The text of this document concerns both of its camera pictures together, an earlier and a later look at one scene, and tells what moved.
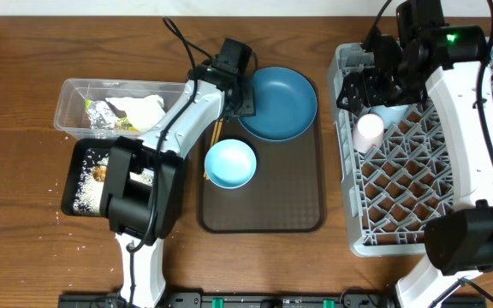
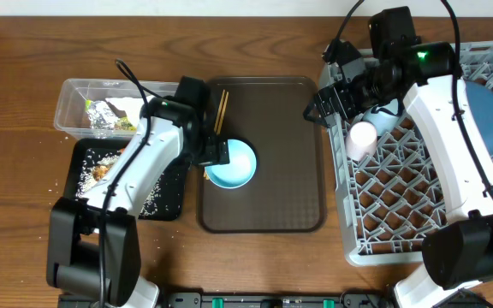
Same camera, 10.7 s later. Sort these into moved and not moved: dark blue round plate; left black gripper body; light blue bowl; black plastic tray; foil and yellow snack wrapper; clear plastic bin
Moved: left black gripper body; dark blue round plate
Not moved: clear plastic bin; light blue bowl; black plastic tray; foil and yellow snack wrapper
